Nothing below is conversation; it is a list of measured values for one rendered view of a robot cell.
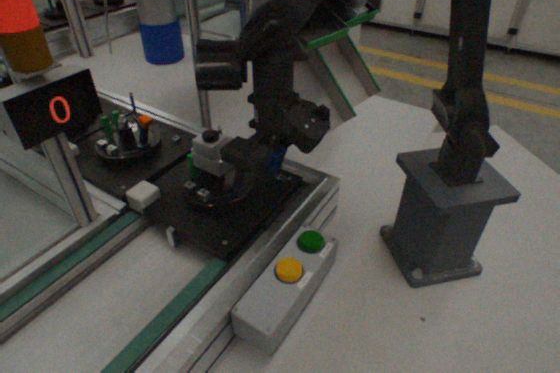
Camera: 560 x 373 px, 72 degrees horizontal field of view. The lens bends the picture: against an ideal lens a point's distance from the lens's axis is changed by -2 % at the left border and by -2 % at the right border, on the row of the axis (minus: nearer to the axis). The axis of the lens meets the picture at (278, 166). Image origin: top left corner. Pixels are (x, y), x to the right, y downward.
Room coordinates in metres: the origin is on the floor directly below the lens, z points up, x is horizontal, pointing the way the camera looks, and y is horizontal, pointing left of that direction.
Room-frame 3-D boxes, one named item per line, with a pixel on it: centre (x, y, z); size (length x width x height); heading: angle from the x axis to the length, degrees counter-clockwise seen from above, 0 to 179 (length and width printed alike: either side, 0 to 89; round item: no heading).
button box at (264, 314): (0.38, -0.02, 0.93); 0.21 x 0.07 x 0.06; 147
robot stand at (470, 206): (0.51, -0.29, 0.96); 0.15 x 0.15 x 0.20; 12
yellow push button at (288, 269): (0.38, -0.02, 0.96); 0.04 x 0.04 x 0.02
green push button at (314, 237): (0.44, -0.05, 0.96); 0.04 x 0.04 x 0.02
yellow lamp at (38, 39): (0.48, 0.32, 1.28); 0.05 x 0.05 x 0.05
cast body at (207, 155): (0.58, 0.13, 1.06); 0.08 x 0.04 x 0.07; 57
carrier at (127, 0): (1.95, 0.81, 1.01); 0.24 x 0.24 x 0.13; 57
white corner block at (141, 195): (0.54, 0.25, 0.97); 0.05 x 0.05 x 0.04; 57
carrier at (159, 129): (0.71, 0.33, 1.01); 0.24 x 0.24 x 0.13; 57
